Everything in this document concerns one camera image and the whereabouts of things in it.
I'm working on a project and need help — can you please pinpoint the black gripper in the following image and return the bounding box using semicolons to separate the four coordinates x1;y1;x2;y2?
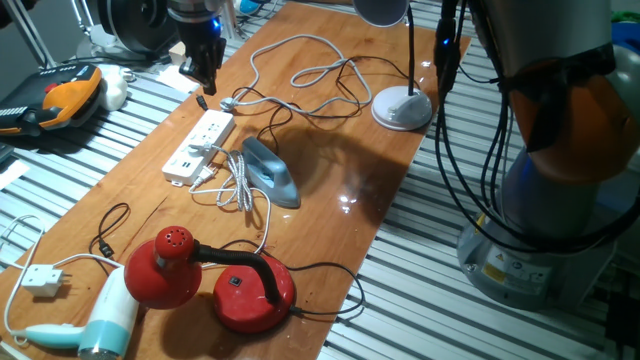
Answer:
175;17;228;97

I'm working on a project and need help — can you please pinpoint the braided iron cord round plug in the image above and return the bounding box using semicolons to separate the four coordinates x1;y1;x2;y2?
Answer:
188;141;254;213

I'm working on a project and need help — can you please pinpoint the white power strip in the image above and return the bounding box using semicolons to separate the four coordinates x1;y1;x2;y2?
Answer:
161;108;237;187

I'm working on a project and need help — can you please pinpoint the white square plug adapter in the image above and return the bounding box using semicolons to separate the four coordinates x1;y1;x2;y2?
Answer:
20;263;71;299

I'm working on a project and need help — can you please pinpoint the white paper sheet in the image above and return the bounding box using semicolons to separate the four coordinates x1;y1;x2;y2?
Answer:
155;64;201;95

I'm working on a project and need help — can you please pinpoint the wooden cube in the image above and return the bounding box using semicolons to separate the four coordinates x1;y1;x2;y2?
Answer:
168;41;187;66

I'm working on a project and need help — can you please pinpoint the black filament spool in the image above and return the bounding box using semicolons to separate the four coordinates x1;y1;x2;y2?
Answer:
97;0;180;55

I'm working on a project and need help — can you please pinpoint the white rounded gadget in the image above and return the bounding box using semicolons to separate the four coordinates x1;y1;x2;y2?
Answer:
97;63;136;112

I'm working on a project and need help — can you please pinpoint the orange black teach pendant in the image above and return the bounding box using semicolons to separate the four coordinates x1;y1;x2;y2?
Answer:
0;62;104;139

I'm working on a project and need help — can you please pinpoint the glossy wooden board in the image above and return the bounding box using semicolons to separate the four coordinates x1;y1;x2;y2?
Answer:
0;0;472;360

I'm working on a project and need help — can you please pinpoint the white desk lamp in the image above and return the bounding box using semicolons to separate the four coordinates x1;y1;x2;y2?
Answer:
352;0;434;132

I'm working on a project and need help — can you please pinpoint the red desk lamp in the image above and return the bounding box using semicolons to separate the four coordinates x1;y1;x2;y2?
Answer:
123;224;296;335

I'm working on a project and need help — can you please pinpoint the white and blue hair dryer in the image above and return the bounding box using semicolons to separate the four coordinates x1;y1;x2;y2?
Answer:
10;267;140;360

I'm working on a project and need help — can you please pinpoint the blue plastic bag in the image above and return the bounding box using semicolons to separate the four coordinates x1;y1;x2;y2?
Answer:
612;20;640;51

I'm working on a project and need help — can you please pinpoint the thin black white-lamp cord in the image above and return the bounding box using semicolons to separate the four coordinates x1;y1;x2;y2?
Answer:
195;53;412;154

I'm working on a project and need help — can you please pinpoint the thick white power strip cord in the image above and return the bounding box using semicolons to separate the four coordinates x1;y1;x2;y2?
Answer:
220;33;374;117

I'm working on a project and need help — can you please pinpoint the white hair dryer cord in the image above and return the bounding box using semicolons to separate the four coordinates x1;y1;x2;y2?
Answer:
0;164;274;346

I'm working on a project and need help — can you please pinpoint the thin black red-lamp cord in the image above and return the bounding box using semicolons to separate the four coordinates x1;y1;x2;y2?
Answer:
88;201;366;317

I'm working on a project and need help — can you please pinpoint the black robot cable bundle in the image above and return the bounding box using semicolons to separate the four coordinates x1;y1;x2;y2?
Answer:
432;0;640;254

